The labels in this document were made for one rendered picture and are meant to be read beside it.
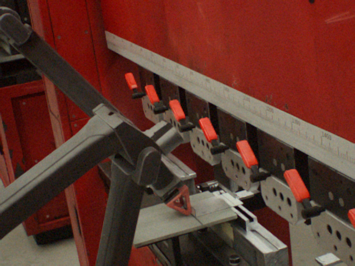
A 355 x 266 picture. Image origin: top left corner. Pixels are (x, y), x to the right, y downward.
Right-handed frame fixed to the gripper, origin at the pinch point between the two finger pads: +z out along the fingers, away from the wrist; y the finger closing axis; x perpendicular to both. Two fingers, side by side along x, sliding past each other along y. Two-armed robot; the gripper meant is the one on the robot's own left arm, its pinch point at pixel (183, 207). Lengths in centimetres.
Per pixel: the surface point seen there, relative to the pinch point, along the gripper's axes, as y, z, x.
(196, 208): -0.4, 2.3, -2.3
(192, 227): -9.3, 0.4, 2.0
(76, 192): 85, 14, 21
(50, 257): 199, 82, 61
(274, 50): -41, -36, -27
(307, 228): 149, 142, -55
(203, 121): -9.9, -19.4, -15.0
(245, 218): -12.2, 6.1, -9.1
